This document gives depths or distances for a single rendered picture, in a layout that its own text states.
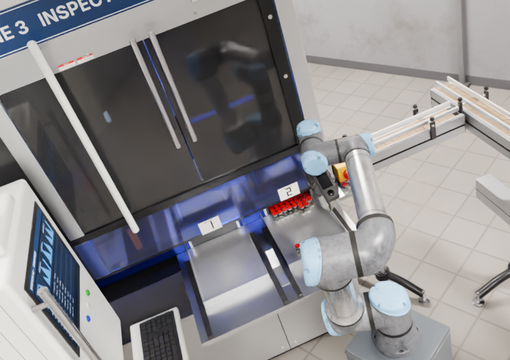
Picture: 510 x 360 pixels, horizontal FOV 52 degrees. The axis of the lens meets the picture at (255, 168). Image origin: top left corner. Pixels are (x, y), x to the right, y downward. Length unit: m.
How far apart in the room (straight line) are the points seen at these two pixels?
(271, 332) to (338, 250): 1.38
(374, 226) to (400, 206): 2.12
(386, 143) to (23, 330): 1.61
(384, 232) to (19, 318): 0.93
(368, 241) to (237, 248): 0.94
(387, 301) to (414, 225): 1.68
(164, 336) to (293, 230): 0.64
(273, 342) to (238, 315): 0.77
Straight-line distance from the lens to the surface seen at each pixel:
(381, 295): 1.67
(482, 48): 4.36
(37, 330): 1.52
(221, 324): 1.92
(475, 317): 2.88
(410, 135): 2.42
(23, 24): 1.67
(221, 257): 2.13
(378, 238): 1.30
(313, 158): 1.55
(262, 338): 2.63
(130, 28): 1.68
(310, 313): 2.62
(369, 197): 1.40
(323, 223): 2.12
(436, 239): 3.22
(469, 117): 2.52
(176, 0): 1.68
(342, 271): 1.29
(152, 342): 2.06
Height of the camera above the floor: 2.33
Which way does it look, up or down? 35 degrees down
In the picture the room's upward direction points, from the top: 19 degrees counter-clockwise
